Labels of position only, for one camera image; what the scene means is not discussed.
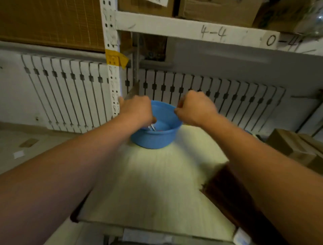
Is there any person's right hand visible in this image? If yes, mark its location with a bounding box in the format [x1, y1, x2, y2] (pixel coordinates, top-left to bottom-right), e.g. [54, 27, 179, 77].
[174, 90, 220, 128]

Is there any person's left hand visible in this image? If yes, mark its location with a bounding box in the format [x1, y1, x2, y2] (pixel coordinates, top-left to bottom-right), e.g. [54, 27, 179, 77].
[118, 95, 157, 132]

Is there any blue plastic bowl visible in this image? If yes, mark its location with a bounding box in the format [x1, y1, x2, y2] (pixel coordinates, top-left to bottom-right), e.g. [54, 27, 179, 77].
[130, 100, 183, 149]

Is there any person's left forearm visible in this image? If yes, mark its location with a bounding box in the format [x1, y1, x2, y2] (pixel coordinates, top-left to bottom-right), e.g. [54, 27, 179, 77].
[0, 114, 142, 245]

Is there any person's right forearm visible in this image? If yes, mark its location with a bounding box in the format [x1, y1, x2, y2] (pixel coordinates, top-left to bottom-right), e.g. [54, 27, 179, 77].
[199, 114, 323, 245]

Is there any white slatted radiator cover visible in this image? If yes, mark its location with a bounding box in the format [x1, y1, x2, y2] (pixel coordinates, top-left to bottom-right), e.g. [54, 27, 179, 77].
[21, 54, 113, 134]
[123, 68, 287, 135]

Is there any cream ribbed table mat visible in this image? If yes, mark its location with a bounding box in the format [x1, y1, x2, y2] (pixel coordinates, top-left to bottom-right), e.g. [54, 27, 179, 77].
[77, 124, 237, 242]

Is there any yellow tape piece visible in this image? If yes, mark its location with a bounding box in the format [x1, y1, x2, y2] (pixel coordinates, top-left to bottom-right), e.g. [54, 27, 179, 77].
[105, 49, 130, 69]

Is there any white shelf beam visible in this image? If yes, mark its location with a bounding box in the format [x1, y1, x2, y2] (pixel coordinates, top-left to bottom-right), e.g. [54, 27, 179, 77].
[115, 11, 323, 56]

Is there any dark brown wooden table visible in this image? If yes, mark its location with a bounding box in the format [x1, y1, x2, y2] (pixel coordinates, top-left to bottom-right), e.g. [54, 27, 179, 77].
[201, 164, 287, 245]

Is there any large cardboard box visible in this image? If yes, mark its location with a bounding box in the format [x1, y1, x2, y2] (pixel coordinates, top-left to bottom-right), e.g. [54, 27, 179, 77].
[178, 0, 263, 28]

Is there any small cardboard box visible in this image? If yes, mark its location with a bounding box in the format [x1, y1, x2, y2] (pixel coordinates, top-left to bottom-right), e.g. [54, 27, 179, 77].
[118, 0, 175, 18]

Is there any cardboard box stack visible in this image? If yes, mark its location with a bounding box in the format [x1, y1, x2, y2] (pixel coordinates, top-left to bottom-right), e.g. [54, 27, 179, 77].
[266, 128, 323, 175]

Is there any brown cardboard scrap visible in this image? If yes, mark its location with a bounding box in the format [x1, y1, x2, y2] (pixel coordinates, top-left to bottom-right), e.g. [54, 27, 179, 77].
[19, 138, 40, 148]

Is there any brown bamboo blind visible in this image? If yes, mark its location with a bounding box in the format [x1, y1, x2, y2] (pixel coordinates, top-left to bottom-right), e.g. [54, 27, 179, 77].
[0, 0, 106, 53]

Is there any clear plastic bag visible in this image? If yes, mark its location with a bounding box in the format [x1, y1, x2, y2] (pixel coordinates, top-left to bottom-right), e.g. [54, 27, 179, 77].
[293, 0, 323, 38]

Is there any white perforated shelf post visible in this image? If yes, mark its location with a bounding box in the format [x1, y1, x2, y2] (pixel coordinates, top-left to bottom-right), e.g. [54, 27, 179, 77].
[100, 0, 122, 119]

